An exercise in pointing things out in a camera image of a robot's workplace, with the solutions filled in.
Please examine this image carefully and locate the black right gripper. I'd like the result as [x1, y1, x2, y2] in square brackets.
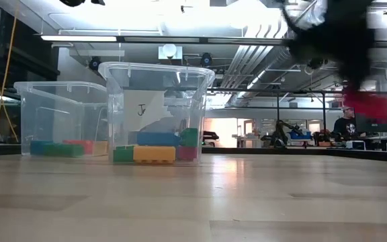
[290, 0, 378, 91]

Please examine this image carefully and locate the clear plastic bin with label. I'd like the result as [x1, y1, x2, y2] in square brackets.
[97, 61, 216, 166]

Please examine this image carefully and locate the green large block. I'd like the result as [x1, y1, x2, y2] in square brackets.
[113, 145, 135, 163]
[179, 127, 199, 148]

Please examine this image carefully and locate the blue large block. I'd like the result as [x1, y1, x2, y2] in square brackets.
[136, 131, 182, 147]

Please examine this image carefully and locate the yellow-orange large block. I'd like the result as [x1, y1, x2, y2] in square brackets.
[133, 145, 177, 165]

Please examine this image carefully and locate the yellow-orange small block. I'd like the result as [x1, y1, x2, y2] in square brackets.
[92, 140, 109, 157]

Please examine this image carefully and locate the orange small block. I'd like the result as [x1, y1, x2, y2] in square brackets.
[62, 139, 95, 155]

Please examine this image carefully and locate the green small block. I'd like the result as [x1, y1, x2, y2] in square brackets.
[42, 143, 85, 158]
[30, 140, 54, 156]

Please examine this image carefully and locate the person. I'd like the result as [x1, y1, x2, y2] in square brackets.
[333, 106, 361, 137]

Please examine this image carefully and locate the black computer monitor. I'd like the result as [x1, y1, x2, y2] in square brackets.
[353, 112, 387, 134]

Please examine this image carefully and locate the black overhead crossbeam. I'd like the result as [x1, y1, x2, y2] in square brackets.
[40, 34, 387, 48]

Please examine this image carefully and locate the white round ceiling lamp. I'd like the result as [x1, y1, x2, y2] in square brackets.
[158, 43, 183, 61]

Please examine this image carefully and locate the white paper label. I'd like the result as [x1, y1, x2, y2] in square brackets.
[122, 89, 177, 134]

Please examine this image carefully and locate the white ceiling light strip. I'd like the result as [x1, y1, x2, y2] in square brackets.
[40, 34, 118, 43]

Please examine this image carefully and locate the black background rig frame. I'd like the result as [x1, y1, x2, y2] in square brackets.
[206, 87, 387, 149]

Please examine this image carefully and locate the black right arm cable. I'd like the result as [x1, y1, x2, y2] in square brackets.
[279, 0, 304, 38]

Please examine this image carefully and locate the black ceiling camera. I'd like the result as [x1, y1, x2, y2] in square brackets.
[200, 52, 214, 67]
[88, 56, 103, 71]

